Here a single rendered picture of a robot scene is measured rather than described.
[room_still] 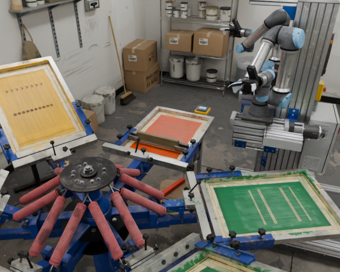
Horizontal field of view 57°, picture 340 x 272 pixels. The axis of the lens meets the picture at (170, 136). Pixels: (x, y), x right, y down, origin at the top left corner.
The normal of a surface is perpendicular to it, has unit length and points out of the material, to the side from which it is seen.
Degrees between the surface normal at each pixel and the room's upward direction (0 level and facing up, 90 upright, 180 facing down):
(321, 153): 90
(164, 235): 0
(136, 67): 91
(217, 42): 89
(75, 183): 0
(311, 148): 90
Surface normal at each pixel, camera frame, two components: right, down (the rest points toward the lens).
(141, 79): -0.40, 0.47
